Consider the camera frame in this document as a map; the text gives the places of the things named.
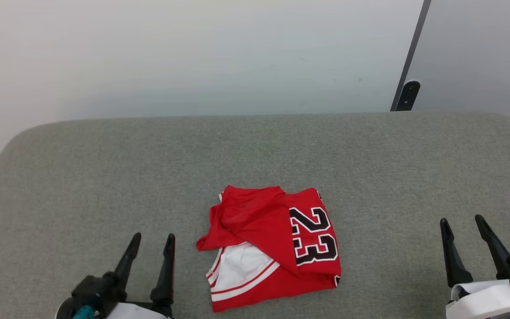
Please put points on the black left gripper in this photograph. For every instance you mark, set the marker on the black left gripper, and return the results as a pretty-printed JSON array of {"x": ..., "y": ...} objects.
[{"x": 100, "y": 297}]

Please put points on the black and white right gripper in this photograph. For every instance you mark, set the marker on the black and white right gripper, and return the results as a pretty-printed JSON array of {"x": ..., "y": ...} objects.
[{"x": 498, "y": 297}]

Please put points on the red and white basketball jersey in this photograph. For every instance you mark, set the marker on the red and white basketball jersey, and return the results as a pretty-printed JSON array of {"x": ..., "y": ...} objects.
[{"x": 255, "y": 221}]

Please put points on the dark grey door frame strip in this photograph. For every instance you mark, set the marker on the dark grey door frame strip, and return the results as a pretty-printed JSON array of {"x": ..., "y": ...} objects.
[{"x": 412, "y": 48}]

